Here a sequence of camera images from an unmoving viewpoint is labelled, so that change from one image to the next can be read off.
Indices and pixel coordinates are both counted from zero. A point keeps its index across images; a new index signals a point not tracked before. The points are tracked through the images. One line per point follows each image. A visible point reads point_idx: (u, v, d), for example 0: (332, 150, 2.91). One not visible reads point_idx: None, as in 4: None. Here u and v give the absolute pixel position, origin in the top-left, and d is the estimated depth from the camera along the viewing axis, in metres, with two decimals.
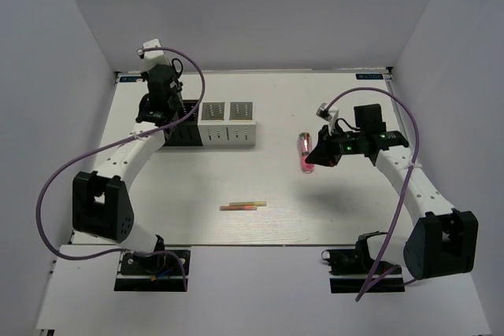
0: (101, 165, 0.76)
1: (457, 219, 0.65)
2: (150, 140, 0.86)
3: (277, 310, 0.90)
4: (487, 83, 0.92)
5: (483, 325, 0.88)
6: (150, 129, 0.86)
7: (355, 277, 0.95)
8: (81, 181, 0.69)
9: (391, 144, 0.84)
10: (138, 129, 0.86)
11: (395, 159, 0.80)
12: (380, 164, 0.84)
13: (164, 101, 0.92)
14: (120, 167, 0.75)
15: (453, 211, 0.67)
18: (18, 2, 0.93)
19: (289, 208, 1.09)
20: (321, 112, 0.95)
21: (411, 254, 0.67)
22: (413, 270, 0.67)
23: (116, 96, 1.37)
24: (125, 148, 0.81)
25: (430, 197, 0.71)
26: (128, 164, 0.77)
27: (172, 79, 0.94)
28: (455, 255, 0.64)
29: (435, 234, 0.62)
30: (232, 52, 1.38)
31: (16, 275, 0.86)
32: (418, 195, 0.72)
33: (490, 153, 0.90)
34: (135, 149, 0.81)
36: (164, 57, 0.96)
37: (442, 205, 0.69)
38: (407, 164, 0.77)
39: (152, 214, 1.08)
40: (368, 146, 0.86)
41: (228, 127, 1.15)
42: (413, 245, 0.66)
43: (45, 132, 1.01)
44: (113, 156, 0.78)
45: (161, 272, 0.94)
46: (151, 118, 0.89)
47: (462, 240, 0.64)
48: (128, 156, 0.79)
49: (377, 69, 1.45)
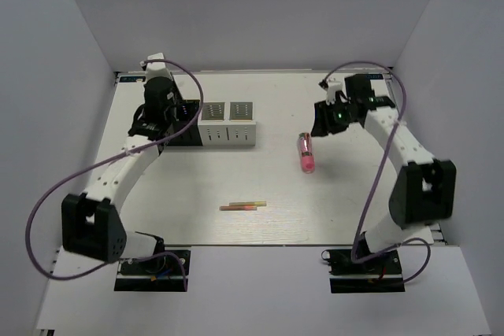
0: (91, 186, 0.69)
1: (439, 167, 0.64)
2: (143, 156, 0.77)
3: (277, 310, 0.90)
4: (487, 83, 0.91)
5: (483, 326, 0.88)
6: (143, 144, 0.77)
7: (355, 276, 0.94)
8: (70, 202, 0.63)
9: (379, 105, 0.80)
10: (131, 143, 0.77)
11: (382, 119, 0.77)
12: (368, 125, 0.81)
13: (159, 114, 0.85)
14: (110, 189, 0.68)
15: (434, 160, 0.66)
18: (18, 3, 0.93)
19: (289, 208, 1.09)
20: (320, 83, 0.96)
21: (394, 204, 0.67)
22: (397, 219, 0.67)
23: (116, 96, 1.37)
24: (116, 164, 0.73)
25: (413, 149, 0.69)
26: (119, 184, 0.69)
27: (170, 90, 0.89)
28: (436, 202, 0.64)
29: (416, 181, 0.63)
30: (232, 52, 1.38)
31: (16, 275, 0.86)
32: (402, 148, 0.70)
33: (490, 153, 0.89)
34: (127, 167, 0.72)
36: (166, 70, 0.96)
37: (424, 156, 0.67)
38: (390, 121, 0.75)
39: (146, 223, 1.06)
40: (358, 109, 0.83)
41: (228, 127, 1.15)
42: (395, 194, 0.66)
43: (45, 133, 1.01)
44: (104, 175, 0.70)
45: (161, 272, 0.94)
46: (144, 131, 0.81)
47: (442, 189, 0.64)
48: (120, 174, 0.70)
49: (378, 70, 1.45)
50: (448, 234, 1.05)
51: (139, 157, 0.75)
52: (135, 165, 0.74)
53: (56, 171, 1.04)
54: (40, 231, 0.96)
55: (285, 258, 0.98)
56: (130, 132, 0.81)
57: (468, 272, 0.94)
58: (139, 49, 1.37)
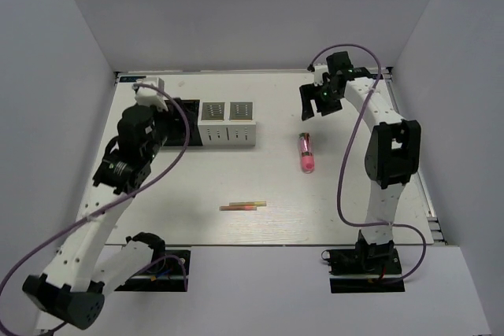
0: (53, 261, 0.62)
1: (405, 127, 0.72)
2: (109, 214, 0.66)
3: (277, 310, 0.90)
4: (487, 83, 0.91)
5: (483, 326, 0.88)
6: (110, 201, 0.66)
7: (354, 276, 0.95)
8: (31, 286, 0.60)
9: (357, 75, 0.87)
10: (95, 201, 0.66)
11: (359, 87, 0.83)
12: (348, 94, 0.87)
13: (135, 153, 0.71)
14: (70, 271, 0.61)
15: (402, 121, 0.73)
18: (17, 2, 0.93)
19: (289, 208, 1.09)
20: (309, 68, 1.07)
21: (369, 160, 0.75)
22: (372, 175, 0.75)
23: (116, 96, 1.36)
24: (79, 233, 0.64)
25: (384, 112, 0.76)
26: (80, 262, 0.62)
27: (150, 121, 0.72)
28: (404, 157, 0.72)
29: (387, 142, 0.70)
30: (232, 52, 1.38)
31: (16, 276, 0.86)
32: (375, 112, 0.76)
33: (490, 153, 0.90)
34: (89, 238, 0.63)
36: (158, 99, 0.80)
37: (394, 118, 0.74)
38: (367, 89, 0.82)
39: (146, 222, 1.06)
40: (339, 79, 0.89)
41: (228, 127, 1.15)
42: (370, 153, 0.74)
43: (45, 133, 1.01)
44: (64, 250, 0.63)
45: (161, 272, 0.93)
46: (111, 175, 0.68)
47: (409, 145, 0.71)
48: (80, 249, 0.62)
49: (377, 70, 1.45)
50: (447, 234, 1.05)
51: (103, 221, 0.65)
52: (98, 232, 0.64)
53: (56, 171, 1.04)
54: (40, 231, 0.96)
55: (285, 257, 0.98)
56: (95, 175, 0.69)
57: (468, 272, 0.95)
58: (139, 49, 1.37)
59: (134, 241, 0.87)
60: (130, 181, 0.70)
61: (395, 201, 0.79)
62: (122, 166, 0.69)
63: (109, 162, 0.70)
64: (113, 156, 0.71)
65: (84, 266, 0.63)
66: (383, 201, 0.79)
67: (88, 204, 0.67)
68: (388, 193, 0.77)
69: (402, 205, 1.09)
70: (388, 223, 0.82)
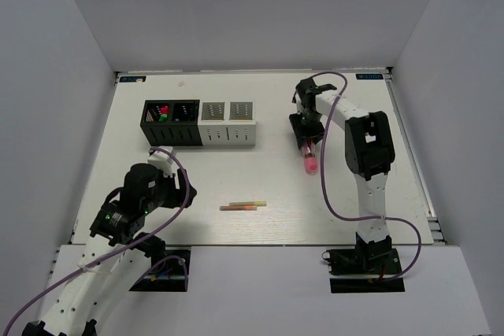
0: (50, 309, 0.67)
1: (372, 117, 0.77)
2: (105, 264, 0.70)
3: (277, 310, 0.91)
4: (487, 84, 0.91)
5: (483, 326, 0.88)
6: (105, 253, 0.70)
7: (355, 277, 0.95)
8: (31, 333, 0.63)
9: (323, 89, 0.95)
10: (91, 252, 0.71)
11: (327, 97, 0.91)
12: (320, 106, 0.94)
13: (134, 206, 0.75)
14: (67, 319, 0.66)
15: (370, 114, 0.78)
18: (17, 3, 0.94)
19: (289, 208, 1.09)
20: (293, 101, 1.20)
21: (350, 156, 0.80)
22: (354, 170, 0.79)
23: (116, 96, 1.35)
24: (75, 282, 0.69)
25: (353, 110, 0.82)
26: (76, 311, 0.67)
27: (155, 177, 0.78)
28: (378, 145, 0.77)
29: (358, 131, 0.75)
30: (232, 51, 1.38)
31: (15, 275, 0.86)
32: (344, 112, 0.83)
33: (489, 154, 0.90)
34: (86, 288, 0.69)
36: (168, 163, 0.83)
37: (361, 112, 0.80)
38: (334, 96, 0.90)
39: (146, 222, 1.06)
40: (309, 97, 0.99)
41: (228, 127, 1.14)
42: (348, 149, 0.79)
43: (44, 132, 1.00)
44: (62, 298, 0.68)
45: (161, 272, 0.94)
46: (108, 225, 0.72)
47: (380, 132, 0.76)
48: (76, 299, 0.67)
49: (377, 70, 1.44)
50: (448, 234, 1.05)
51: (99, 271, 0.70)
52: (94, 281, 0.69)
53: (56, 171, 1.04)
54: (40, 231, 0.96)
55: (284, 257, 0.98)
56: (93, 224, 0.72)
57: (468, 272, 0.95)
58: (139, 49, 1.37)
59: (131, 249, 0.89)
60: (125, 231, 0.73)
61: (382, 191, 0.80)
62: (120, 217, 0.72)
63: (107, 212, 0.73)
64: (113, 205, 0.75)
65: (79, 314, 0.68)
66: (370, 193, 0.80)
67: (85, 255, 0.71)
68: (374, 184, 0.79)
69: (402, 204, 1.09)
70: (382, 215, 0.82)
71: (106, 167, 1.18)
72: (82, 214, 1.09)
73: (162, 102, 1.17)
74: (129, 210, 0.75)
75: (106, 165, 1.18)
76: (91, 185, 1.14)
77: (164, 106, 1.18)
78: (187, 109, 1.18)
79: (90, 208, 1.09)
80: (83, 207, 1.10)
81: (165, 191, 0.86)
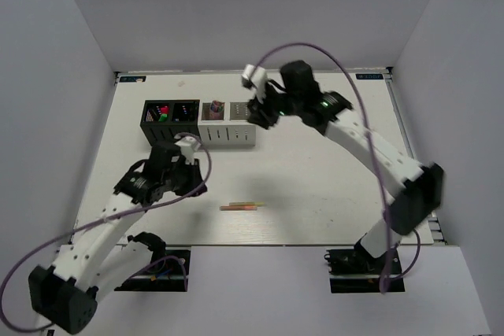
0: (62, 256, 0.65)
1: (429, 175, 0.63)
2: (124, 220, 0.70)
3: (277, 309, 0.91)
4: (485, 83, 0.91)
5: (483, 326, 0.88)
6: (127, 208, 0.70)
7: (355, 277, 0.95)
8: (39, 274, 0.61)
9: (337, 111, 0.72)
10: (113, 206, 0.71)
11: (350, 128, 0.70)
12: (331, 134, 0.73)
13: (157, 176, 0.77)
14: (80, 265, 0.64)
15: (422, 169, 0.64)
18: (19, 3, 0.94)
19: (289, 207, 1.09)
20: (245, 83, 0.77)
21: (395, 217, 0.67)
22: (402, 228, 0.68)
23: (117, 96, 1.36)
24: (93, 233, 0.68)
25: (398, 161, 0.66)
26: (90, 259, 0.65)
27: (179, 153, 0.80)
28: (431, 203, 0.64)
29: (415, 199, 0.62)
30: (233, 51, 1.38)
31: (15, 276, 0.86)
32: (387, 164, 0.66)
33: (489, 153, 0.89)
34: (103, 238, 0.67)
36: (191, 149, 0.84)
37: (411, 167, 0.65)
38: (362, 131, 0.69)
39: (146, 222, 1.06)
40: (314, 118, 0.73)
41: (228, 127, 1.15)
42: (396, 212, 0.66)
43: (45, 132, 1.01)
44: (77, 245, 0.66)
45: (161, 272, 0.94)
46: (131, 186, 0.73)
47: (435, 192, 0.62)
48: (92, 247, 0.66)
49: (377, 70, 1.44)
50: (447, 234, 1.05)
51: (119, 225, 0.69)
52: (112, 234, 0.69)
53: (56, 171, 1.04)
54: (40, 232, 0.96)
55: (285, 257, 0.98)
56: (115, 186, 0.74)
57: (468, 271, 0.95)
58: (139, 49, 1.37)
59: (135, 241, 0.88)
60: (146, 197, 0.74)
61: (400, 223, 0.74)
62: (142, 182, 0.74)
63: (131, 176, 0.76)
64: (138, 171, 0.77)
65: (92, 264, 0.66)
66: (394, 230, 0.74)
67: (105, 210, 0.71)
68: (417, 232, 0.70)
69: None
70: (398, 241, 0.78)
71: (106, 167, 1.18)
72: (81, 213, 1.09)
73: (162, 102, 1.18)
74: (152, 179, 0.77)
75: (106, 165, 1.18)
76: (90, 185, 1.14)
77: (164, 106, 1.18)
78: (187, 109, 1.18)
79: (90, 208, 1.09)
80: (83, 207, 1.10)
81: (186, 177, 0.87)
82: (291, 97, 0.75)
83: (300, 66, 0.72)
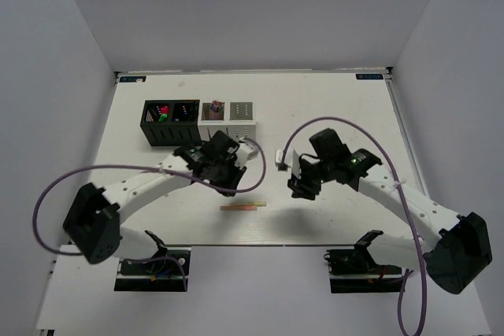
0: (113, 185, 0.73)
1: (466, 224, 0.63)
2: (175, 178, 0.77)
3: (277, 309, 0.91)
4: (486, 83, 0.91)
5: (483, 326, 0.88)
6: (182, 171, 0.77)
7: (354, 277, 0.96)
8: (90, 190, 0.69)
9: (367, 167, 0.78)
10: (169, 163, 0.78)
11: (380, 182, 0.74)
12: (365, 189, 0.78)
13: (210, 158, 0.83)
14: (126, 196, 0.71)
15: (459, 219, 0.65)
18: (18, 4, 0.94)
19: (289, 207, 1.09)
20: (279, 167, 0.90)
21: (439, 271, 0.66)
22: (450, 282, 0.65)
23: (117, 96, 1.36)
24: (146, 176, 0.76)
25: (432, 212, 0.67)
26: (136, 195, 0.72)
27: (235, 147, 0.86)
28: (475, 253, 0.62)
29: (457, 250, 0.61)
30: (233, 51, 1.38)
31: (15, 276, 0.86)
32: (421, 215, 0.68)
33: (489, 153, 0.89)
34: (151, 184, 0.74)
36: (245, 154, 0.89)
37: (447, 218, 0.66)
38: (393, 184, 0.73)
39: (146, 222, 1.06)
40: (346, 175, 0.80)
41: (228, 127, 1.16)
42: (437, 265, 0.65)
43: (45, 132, 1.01)
44: (128, 182, 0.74)
45: (161, 272, 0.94)
46: (189, 155, 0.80)
47: (479, 240, 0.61)
48: (142, 186, 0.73)
49: (377, 70, 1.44)
50: None
51: (169, 179, 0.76)
52: (159, 185, 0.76)
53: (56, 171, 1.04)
54: (40, 232, 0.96)
55: (285, 257, 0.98)
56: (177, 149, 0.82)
57: None
58: (139, 49, 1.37)
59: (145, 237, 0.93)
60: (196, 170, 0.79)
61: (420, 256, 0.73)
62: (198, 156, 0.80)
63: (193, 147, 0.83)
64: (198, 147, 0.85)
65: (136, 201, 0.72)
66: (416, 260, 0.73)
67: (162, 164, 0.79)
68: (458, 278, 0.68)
69: None
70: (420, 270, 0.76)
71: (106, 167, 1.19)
72: None
73: (162, 102, 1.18)
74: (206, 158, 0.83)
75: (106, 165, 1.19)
76: None
77: (164, 106, 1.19)
78: (187, 109, 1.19)
79: None
80: None
81: (229, 176, 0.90)
82: (324, 160, 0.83)
83: (324, 130, 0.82)
